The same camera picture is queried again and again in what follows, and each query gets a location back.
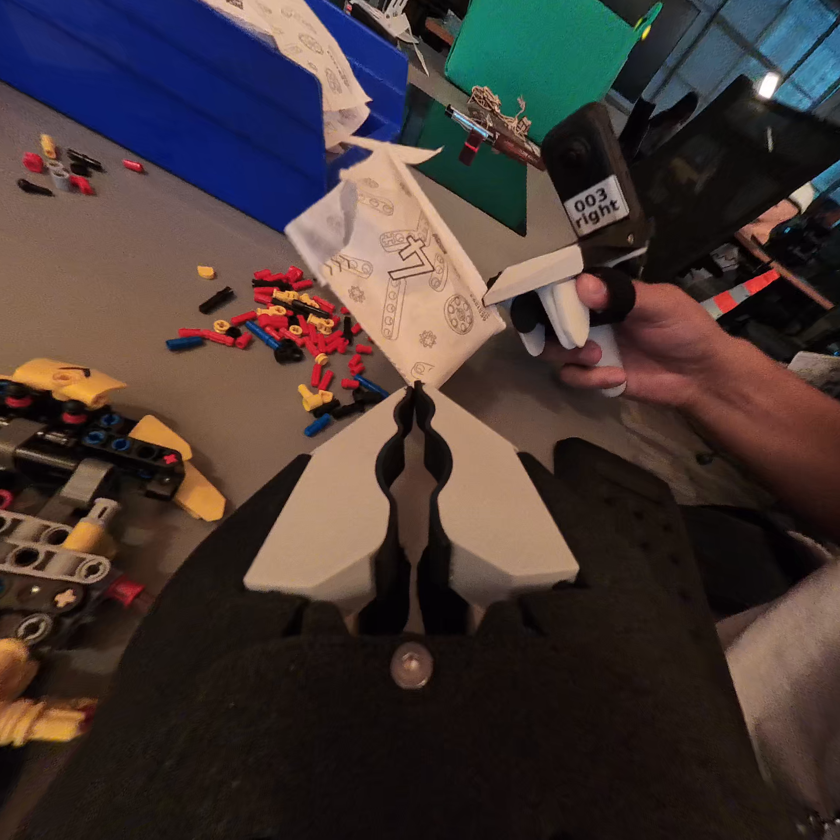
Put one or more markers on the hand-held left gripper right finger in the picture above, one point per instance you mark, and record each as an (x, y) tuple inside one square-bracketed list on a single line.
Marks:
[(505, 518)]

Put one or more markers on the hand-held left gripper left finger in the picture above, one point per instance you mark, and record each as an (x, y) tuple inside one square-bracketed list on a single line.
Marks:
[(321, 518)]

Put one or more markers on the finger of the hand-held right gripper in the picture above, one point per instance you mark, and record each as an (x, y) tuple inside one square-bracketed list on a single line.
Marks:
[(538, 275)]

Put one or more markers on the plain white paper bag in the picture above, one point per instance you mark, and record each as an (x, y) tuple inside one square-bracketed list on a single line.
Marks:
[(407, 275)]

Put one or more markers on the pile of mixed brick pins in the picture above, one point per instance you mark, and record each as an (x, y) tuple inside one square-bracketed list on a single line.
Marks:
[(289, 321)]

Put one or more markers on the yellow black brick car model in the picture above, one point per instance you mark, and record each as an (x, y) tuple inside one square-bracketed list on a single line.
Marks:
[(79, 459)]

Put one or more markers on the large printed paper bag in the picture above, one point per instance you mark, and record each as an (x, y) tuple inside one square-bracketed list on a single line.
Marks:
[(321, 59)]

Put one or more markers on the blue plastic bin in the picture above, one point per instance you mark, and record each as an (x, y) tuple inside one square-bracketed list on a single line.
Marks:
[(164, 98)]

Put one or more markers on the grey desk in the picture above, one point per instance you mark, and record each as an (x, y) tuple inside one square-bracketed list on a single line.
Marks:
[(131, 275)]

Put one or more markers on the person's right hand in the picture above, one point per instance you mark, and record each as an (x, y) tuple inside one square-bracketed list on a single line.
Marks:
[(669, 341)]

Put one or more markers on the small brown brick model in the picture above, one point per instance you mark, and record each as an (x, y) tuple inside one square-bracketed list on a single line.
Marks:
[(499, 124)]

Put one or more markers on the black dimpled chair armrest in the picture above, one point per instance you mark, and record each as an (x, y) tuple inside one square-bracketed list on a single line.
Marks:
[(623, 499)]

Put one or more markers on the green plastic bin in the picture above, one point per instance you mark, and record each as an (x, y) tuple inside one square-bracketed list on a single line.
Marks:
[(538, 52)]

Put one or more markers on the orange traffic cone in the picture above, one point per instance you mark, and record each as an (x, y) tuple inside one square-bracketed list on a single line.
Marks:
[(741, 294)]

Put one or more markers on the person in beige shirt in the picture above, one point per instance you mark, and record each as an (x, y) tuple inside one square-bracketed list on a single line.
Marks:
[(787, 656)]

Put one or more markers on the cluster of small brick pins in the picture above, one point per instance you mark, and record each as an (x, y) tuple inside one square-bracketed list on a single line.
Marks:
[(59, 170)]

